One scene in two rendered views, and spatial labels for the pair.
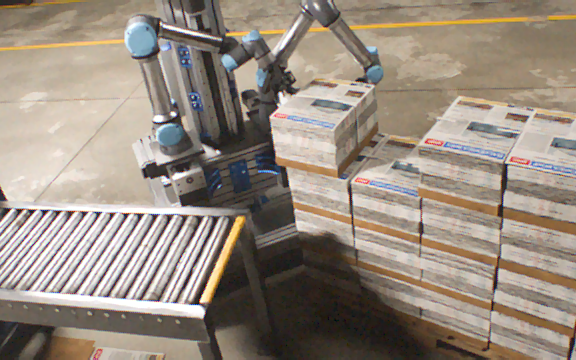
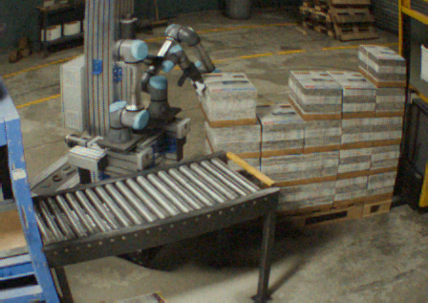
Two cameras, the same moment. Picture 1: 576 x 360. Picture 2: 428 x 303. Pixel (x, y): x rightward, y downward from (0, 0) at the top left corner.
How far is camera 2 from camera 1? 2.57 m
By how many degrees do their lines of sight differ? 44
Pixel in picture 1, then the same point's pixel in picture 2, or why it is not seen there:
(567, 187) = (364, 94)
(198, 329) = (274, 201)
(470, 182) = (329, 103)
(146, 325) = (244, 211)
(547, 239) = (358, 124)
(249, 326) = (193, 262)
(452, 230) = (320, 136)
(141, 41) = (142, 51)
